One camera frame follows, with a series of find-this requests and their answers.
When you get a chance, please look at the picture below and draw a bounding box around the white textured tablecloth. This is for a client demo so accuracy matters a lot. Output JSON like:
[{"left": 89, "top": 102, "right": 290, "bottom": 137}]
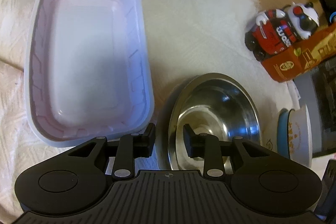
[{"left": 1, "top": 0, "right": 298, "bottom": 223}]

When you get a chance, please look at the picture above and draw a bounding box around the grey appliance at table edge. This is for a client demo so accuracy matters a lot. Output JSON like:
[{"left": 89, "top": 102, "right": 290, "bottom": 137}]
[{"left": 294, "top": 57, "right": 336, "bottom": 157}]

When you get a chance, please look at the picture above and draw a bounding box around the white bowl with gold emblem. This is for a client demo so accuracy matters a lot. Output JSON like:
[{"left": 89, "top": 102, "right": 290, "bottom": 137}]
[{"left": 288, "top": 105, "right": 313, "bottom": 168}]

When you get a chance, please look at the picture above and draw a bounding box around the red waka toy figure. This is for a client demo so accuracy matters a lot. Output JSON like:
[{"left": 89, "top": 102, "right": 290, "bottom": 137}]
[{"left": 245, "top": 2, "right": 319, "bottom": 62}]

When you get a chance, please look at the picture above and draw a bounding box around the white plastic rectangular tub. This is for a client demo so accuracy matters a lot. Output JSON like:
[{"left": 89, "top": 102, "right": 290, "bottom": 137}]
[{"left": 24, "top": 0, "right": 154, "bottom": 147}]

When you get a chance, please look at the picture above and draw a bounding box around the brown food box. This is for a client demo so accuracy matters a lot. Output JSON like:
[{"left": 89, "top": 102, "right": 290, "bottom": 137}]
[{"left": 261, "top": 24, "right": 335, "bottom": 83}]

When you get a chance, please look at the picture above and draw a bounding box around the blue rimmed white plate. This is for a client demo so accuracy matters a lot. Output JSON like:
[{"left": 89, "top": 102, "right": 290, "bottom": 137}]
[{"left": 277, "top": 109, "right": 289, "bottom": 159}]

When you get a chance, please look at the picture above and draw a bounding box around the stainless steel bowl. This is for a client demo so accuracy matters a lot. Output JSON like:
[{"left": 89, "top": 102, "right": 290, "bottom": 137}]
[{"left": 167, "top": 73, "right": 261, "bottom": 170}]

